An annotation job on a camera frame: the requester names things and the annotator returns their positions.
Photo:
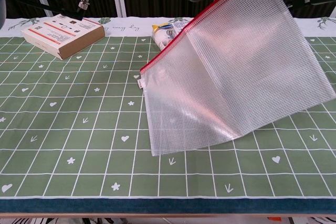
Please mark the small white blue carton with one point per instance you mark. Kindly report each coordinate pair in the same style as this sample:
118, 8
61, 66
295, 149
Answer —
179, 26

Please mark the clear mesh zipper pouch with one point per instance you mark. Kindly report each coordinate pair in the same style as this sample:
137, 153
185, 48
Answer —
223, 77

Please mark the flat brown cardboard box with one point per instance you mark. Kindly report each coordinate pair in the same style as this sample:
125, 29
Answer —
60, 37

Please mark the yellow pack of white rolls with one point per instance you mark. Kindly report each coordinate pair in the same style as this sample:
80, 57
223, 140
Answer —
161, 37

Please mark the green grid tablecloth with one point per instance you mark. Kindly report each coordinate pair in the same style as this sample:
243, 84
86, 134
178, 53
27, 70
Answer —
78, 129

